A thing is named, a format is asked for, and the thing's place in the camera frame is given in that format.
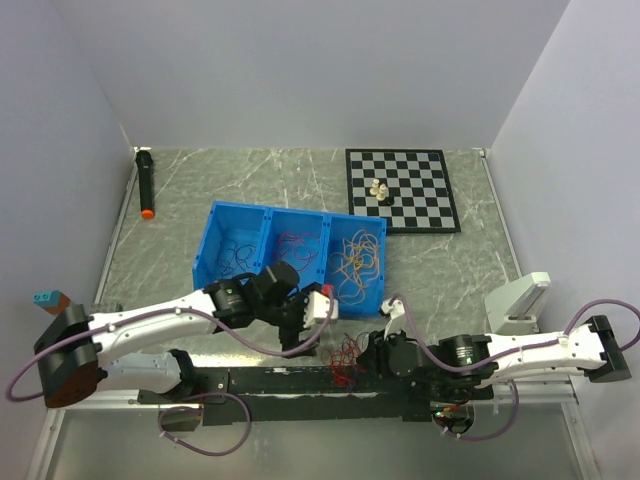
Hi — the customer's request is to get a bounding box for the white stand device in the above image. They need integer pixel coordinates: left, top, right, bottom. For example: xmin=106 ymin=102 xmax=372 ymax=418
xmin=484 ymin=272 xmax=551 ymax=336

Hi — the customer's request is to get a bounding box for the black and white chessboard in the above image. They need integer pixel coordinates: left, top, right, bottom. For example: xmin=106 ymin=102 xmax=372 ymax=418
xmin=345 ymin=148 xmax=461 ymax=234

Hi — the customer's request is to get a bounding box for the white chess piece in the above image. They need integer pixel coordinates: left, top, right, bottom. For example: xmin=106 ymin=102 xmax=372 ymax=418
xmin=376 ymin=184 xmax=388 ymax=202
xmin=369 ymin=178 xmax=380 ymax=196

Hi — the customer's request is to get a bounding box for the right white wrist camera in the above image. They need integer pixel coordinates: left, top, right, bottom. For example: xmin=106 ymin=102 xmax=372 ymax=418
xmin=380 ymin=298 xmax=407 ymax=340

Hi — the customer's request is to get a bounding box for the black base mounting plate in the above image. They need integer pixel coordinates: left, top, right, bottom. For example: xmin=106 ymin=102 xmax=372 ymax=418
xmin=137 ymin=363 xmax=496 ymax=427

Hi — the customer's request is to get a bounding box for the blue and brown toy block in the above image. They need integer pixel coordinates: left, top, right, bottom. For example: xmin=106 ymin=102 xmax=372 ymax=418
xmin=33 ymin=290 xmax=72 ymax=315

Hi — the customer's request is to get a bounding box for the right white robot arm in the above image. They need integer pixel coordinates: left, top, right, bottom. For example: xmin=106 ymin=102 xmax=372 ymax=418
xmin=357 ymin=315 xmax=631 ymax=399

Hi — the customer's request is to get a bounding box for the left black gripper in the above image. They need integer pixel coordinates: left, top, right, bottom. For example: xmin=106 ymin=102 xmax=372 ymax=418
xmin=257 ymin=282 xmax=321 ymax=357

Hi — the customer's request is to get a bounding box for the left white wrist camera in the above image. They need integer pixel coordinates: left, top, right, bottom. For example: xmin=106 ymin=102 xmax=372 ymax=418
xmin=304 ymin=285 xmax=339 ymax=329

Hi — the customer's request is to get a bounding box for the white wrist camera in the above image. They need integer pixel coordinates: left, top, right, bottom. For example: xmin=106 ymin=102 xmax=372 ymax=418
xmin=380 ymin=298 xmax=407 ymax=340
xmin=304 ymin=285 xmax=339 ymax=329

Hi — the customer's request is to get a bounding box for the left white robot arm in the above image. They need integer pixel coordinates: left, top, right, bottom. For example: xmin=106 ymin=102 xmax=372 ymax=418
xmin=34 ymin=261 xmax=330 ymax=408

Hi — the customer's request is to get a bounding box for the blue three-compartment plastic bin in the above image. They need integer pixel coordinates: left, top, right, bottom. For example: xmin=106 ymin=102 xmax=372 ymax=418
xmin=192 ymin=201 xmax=386 ymax=318

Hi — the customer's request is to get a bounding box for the yellow thin cable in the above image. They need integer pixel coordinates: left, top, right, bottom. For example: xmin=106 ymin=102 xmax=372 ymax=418
xmin=327 ymin=228 xmax=385 ymax=306

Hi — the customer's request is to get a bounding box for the red thin cable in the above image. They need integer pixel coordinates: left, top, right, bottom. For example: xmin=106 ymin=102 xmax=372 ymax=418
xmin=272 ymin=230 xmax=324 ymax=274

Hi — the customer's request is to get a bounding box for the black marker orange cap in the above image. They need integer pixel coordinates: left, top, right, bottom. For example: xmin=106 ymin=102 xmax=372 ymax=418
xmin=135 ymin=150 xmax=155 ymax=220

